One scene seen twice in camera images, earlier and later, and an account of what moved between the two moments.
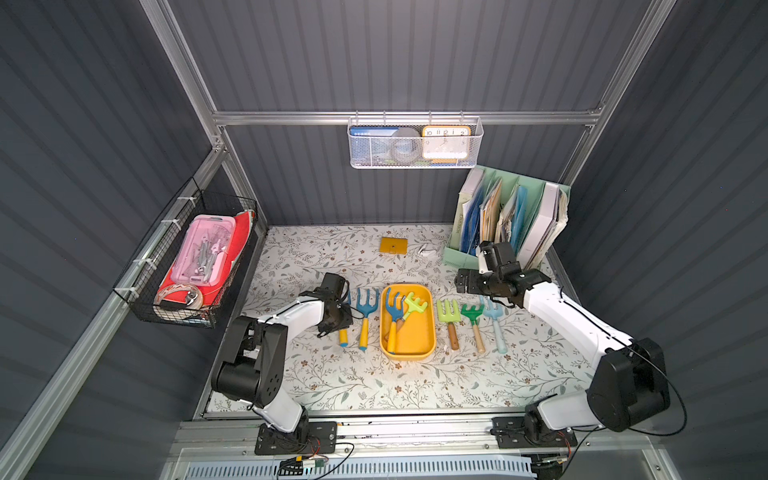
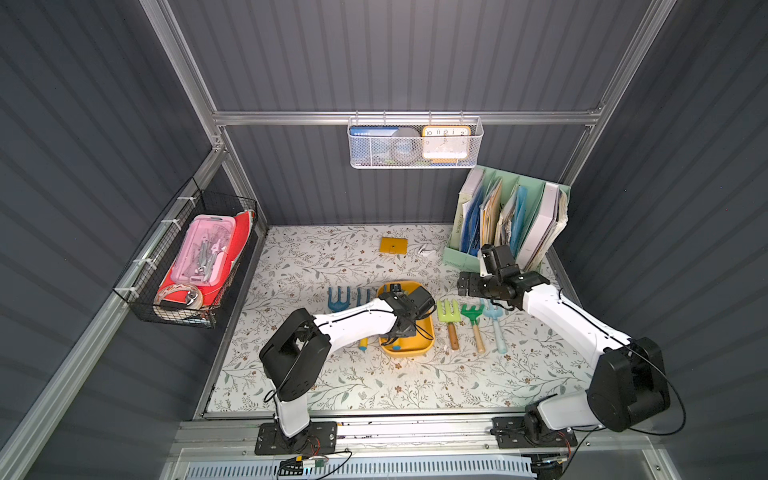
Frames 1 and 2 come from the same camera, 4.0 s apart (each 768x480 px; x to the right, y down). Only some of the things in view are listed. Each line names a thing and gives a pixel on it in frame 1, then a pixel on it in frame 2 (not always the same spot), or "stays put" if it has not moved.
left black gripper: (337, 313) → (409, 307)
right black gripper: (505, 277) stays put
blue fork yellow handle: (366, 309) stays put
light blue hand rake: (495, 312) stays put
